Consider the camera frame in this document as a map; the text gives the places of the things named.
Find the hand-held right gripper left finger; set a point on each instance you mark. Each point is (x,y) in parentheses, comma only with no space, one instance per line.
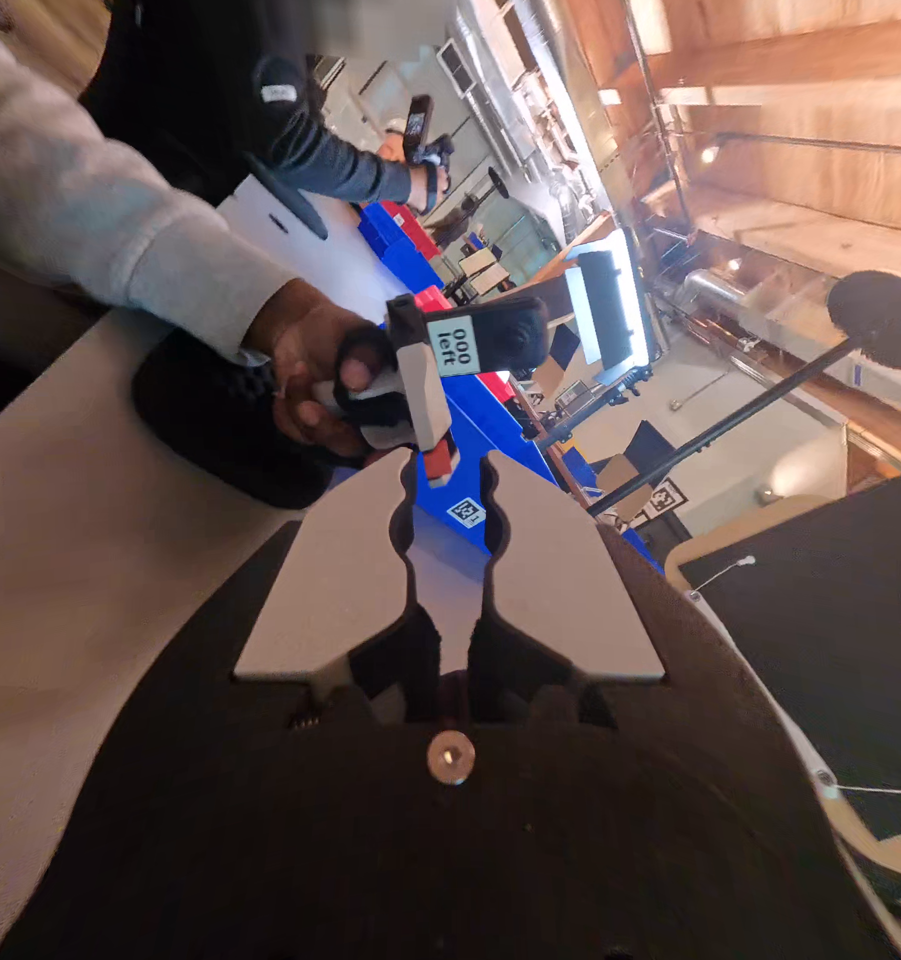
(330,592)

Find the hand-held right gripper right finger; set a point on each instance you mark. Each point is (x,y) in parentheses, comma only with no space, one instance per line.
(570,600)

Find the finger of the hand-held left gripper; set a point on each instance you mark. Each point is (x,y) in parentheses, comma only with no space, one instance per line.
(424,397)

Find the small red block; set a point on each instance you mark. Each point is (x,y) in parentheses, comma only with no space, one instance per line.
(437,459)

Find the red plastic bin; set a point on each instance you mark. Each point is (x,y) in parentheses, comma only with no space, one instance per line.
(417,232)
(432,300)

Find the person's left forearm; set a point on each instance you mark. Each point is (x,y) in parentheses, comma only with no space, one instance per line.
(120,217)

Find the person's left hand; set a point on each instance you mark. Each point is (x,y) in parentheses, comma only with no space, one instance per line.
(300,337)

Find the white top side table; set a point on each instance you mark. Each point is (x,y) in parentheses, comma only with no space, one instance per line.
(484,270)

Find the blue plastic bin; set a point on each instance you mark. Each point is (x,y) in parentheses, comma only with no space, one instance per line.
(495,442)
(379,247)

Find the LED light panel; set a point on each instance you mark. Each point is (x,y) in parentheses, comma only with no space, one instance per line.
(608,300)

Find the black light stand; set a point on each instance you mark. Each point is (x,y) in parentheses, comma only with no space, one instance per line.
(615,382)

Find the fiducial marker sheet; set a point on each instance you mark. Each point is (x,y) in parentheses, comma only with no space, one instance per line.
(664,499)

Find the black quilted wrist pad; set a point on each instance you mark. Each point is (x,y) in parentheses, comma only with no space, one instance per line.
(210,435)

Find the black boom pole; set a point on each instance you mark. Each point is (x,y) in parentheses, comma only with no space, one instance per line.
(720,431)

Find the ceiling spot lamp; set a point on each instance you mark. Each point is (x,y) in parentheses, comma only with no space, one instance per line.
(709,154)

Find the black panel wooden rim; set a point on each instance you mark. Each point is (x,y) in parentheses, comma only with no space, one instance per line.
(833,637)

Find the black fuzzy microphone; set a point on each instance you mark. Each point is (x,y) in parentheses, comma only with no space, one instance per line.
(882,319)

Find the silver air duct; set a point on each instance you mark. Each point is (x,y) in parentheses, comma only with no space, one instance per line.
(720,292)

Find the black handheld camera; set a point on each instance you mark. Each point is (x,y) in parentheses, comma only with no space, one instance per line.
(420,124)

